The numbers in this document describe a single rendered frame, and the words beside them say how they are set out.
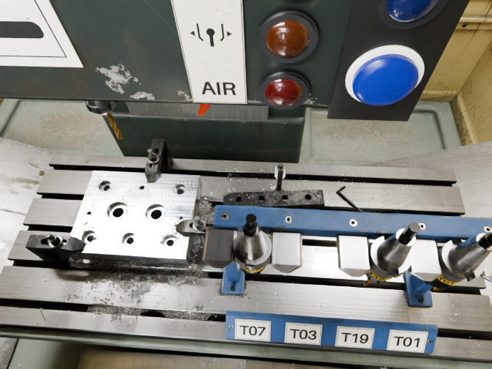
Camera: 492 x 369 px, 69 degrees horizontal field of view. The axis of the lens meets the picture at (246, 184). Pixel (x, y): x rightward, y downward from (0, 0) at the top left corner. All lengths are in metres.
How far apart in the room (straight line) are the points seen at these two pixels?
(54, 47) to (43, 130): 1.63
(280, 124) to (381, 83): 1.04
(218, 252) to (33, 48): 0.45
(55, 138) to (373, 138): 1.36
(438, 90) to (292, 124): 0.74
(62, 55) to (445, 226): 0.60
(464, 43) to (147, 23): 1.49
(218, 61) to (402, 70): 0.09
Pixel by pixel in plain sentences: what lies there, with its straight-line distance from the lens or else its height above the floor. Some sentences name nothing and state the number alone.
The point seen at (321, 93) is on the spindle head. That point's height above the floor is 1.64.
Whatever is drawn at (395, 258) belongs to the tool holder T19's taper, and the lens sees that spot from 0.59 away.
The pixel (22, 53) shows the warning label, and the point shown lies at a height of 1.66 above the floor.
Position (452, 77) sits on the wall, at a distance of 1.72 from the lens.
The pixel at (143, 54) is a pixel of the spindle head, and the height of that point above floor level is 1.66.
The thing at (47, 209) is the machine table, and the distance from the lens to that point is 1.16.
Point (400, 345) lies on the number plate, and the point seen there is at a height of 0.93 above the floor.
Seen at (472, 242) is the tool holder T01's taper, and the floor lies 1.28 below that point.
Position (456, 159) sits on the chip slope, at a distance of 1.38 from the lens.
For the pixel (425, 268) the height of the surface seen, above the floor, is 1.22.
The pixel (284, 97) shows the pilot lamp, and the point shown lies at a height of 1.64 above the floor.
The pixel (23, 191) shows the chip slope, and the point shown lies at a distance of 1.52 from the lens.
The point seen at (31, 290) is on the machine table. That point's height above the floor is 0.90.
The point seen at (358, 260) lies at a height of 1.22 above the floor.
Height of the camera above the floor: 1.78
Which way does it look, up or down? 58 degrees down
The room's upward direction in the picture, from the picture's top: 4 degrees counter-clockwise
